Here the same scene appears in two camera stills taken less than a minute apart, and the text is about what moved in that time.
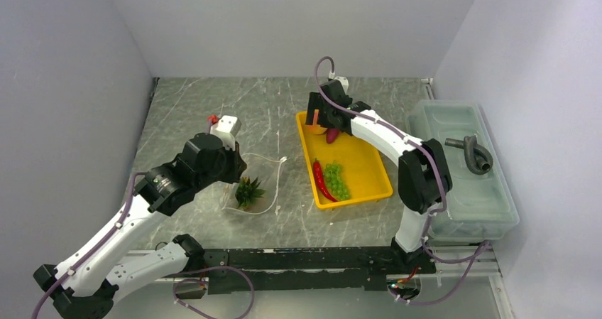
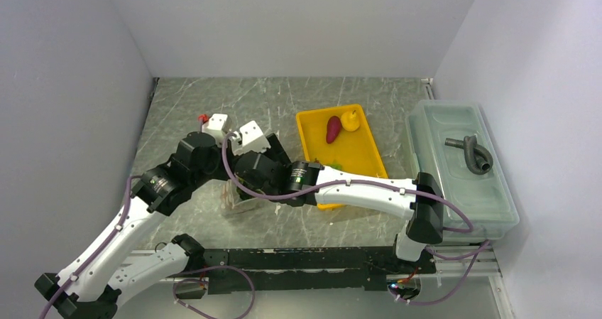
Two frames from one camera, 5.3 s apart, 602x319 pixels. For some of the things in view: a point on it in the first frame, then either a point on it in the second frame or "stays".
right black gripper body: x=329 y=122 -> x=277 y=152
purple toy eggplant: x=331 y=134 stays
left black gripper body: x=226 y=170 stays
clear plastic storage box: x=482 y=204 stays
